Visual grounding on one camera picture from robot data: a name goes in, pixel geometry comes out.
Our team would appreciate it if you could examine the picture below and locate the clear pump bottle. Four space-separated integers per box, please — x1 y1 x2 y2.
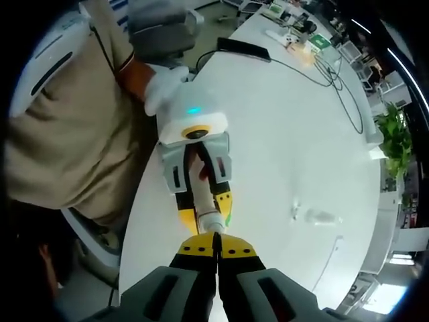
302 207 342 227

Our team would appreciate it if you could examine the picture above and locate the long curved ceiling light strip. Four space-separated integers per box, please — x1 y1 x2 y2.
350 17 429 113

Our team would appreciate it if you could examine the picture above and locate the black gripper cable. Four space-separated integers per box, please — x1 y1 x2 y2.
195 49 221 74

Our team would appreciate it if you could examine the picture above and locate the green plant in white pot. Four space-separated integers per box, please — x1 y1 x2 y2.
374 101 414 179

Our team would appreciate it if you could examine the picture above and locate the green box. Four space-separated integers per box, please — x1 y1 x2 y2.
309 32 332 52

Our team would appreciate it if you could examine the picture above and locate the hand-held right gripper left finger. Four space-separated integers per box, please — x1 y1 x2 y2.
119 231 218 322

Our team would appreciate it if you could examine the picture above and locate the white pump bottle red label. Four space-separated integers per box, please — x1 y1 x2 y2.
187 147 226 235

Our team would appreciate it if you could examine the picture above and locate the white worn device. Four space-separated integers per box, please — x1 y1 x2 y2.
9 20 92 119

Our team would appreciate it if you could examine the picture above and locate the grey office chair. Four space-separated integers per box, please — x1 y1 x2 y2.
126 0 206 65

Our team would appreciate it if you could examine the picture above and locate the black flat tablet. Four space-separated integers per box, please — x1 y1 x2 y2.
216 36 272 64

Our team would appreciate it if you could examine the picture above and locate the white power strip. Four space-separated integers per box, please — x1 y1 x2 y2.
265 28 296 47

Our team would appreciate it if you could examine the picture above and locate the black cable coil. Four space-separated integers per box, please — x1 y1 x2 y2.
267 50 365 136

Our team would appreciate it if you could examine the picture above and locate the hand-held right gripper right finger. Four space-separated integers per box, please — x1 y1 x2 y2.
217 233 353 322

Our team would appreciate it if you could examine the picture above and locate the small wooden stand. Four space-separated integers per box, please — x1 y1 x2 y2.
287 42 316 65

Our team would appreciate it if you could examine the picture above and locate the person in beige shirt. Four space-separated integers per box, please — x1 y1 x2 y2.
5 0 162 229

